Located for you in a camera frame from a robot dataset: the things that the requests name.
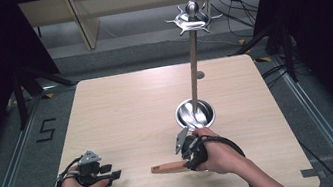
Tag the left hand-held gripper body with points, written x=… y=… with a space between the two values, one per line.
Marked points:
x=89 y=168

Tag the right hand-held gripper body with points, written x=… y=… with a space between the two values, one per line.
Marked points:
x=194 y=151

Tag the steel utensil rack with hooks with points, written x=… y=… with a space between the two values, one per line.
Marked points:
x=194 y=79

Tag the person's right hand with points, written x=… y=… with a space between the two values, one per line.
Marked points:
x=221 y=155

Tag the small grey round sticker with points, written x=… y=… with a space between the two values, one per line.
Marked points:
x=200 y=75

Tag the black metal stand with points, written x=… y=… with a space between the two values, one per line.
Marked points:
x=29 y=84
x=276 y=45

